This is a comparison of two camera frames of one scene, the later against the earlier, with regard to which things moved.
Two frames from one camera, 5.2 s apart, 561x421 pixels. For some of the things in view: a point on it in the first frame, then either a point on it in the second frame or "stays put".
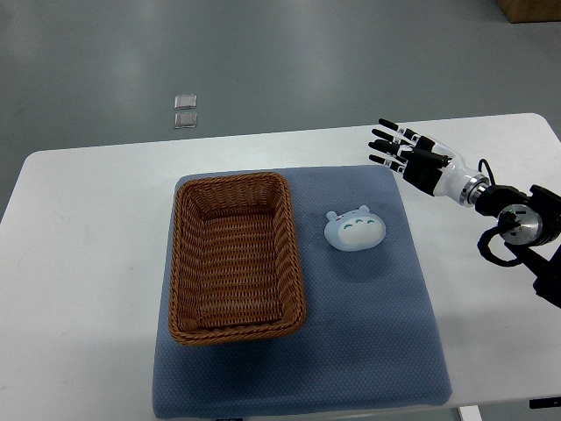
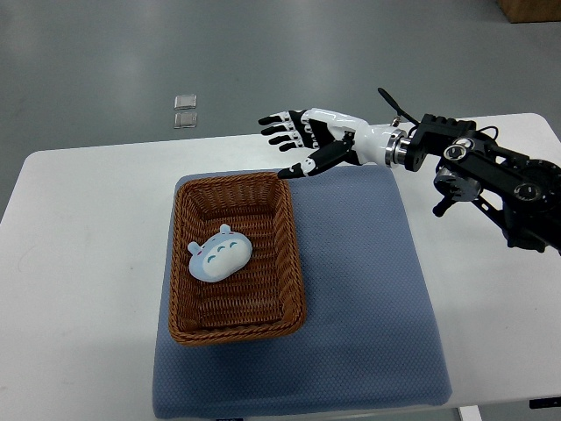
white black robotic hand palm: x=428 y=171 → x=333 y=138
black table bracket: x=545 y=403 stays put
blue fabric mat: x=371 y=340 stays put
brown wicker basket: x=235 y=269 stays put
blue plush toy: x=354 y=231 → x=220 y=256
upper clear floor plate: x=185 y=102 stays put
